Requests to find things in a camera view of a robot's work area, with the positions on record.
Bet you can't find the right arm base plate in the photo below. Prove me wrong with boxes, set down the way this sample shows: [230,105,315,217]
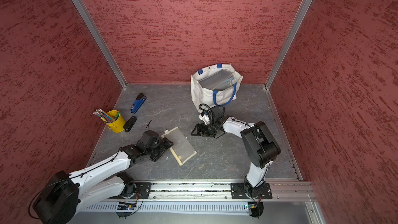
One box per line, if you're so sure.
[230,183,273,200]

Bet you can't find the beige pouch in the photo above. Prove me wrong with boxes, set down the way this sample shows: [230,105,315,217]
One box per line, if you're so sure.
[161,127,197,166]

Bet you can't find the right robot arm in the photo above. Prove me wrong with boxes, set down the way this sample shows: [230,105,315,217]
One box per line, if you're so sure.
[191,103,281,200]

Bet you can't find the white canvas tote bag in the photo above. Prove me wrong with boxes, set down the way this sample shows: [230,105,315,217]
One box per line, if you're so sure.
[190,63,244,112]

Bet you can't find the right aluminium corner post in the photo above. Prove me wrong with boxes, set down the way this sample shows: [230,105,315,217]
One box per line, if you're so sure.
[265,0,313,90]

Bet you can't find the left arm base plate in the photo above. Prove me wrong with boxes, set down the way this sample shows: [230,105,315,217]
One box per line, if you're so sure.
[111,182,152,200]

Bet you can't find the aluminium corner post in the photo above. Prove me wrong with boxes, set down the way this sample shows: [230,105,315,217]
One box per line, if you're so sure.
[265,0,313,90]
[72,0,127,90]

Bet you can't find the aluminium front rail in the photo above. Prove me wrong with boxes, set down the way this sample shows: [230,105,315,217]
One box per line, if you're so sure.
[49,179,327,224]

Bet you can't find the yellow pencil cup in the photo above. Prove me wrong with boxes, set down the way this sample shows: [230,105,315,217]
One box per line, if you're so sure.
[106,110,126,133]

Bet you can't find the coloured pencils bundle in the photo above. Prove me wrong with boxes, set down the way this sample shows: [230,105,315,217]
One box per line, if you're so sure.
[93,109,115,123]

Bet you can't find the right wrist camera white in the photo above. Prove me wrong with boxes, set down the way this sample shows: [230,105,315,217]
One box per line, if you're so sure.
[199,112,211,125]

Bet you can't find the left aluminium corner post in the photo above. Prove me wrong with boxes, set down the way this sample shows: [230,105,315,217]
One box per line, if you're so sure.
[72,0,127,90]

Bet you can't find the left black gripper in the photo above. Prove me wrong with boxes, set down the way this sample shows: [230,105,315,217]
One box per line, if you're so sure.
[145,137,174,162]

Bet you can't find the blue stapler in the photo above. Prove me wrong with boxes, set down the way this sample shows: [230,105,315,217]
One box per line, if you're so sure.
[130,93,147,114]

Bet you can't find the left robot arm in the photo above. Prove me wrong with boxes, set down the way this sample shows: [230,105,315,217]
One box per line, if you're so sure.
[28,129,174,224]

